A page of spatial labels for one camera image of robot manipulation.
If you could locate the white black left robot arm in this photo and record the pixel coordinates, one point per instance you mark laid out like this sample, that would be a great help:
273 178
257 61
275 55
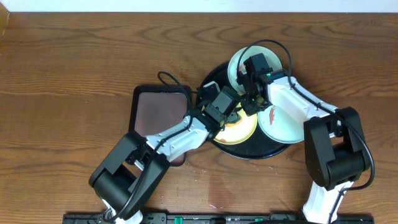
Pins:
130 173

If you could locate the mint green plate right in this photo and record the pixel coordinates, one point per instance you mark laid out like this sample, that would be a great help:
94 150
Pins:
283 124

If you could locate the round black tray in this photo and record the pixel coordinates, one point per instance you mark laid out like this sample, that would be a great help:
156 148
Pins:
258 145

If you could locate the mint green plate top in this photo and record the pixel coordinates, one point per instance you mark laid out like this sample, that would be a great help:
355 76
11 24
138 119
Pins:
272 60

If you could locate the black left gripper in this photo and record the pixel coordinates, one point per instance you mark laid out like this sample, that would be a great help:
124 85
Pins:
233 117

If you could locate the black rectangular tray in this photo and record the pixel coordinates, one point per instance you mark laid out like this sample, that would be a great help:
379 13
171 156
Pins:
156 108

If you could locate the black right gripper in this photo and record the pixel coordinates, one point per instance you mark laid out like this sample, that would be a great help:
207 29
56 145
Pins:
249 109

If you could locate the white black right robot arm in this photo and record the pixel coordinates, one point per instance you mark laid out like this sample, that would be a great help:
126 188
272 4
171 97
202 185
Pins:
336 154

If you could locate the green yellow sponge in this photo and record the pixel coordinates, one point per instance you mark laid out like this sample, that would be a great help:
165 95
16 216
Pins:
233 119

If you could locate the yellow plate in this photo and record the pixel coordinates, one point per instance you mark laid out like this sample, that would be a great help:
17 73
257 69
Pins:
233 135

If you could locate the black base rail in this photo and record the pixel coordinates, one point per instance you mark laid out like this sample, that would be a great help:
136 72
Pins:
163 218

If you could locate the mint green plate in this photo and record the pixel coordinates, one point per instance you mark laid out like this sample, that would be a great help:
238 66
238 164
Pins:
272 60
283 124

